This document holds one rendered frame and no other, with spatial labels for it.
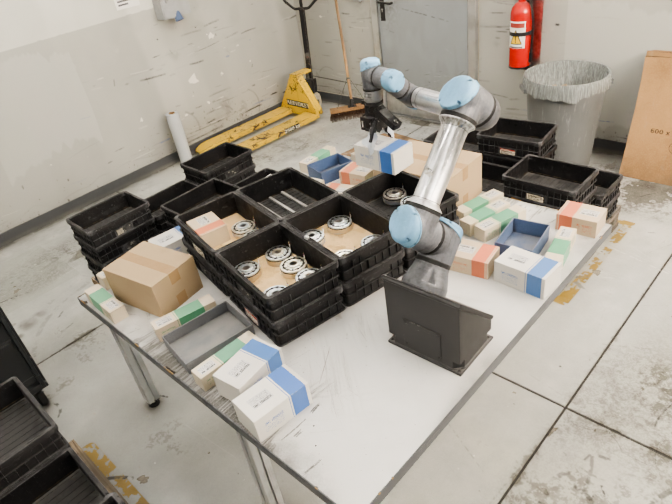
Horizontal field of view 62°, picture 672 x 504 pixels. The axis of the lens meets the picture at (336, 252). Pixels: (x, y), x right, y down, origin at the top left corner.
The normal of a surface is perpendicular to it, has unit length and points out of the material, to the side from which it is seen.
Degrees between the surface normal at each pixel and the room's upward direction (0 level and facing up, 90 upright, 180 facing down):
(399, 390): 0
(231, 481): 0
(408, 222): 55
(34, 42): 90
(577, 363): 0
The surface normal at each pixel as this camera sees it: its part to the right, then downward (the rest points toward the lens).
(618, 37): -0.68, 0.49
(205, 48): 0.72, 0.30
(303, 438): -0.14, -0.82
